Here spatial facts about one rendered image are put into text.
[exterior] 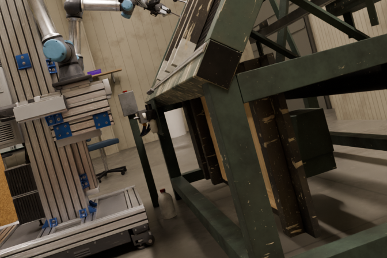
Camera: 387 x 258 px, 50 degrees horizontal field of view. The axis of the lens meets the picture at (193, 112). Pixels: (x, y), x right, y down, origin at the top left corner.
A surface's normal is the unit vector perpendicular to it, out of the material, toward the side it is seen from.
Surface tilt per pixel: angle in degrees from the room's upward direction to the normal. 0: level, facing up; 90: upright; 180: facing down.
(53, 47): 98
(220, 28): 90
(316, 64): 90
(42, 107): 90
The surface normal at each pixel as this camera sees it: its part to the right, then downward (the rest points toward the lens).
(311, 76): 0.18, -0.01
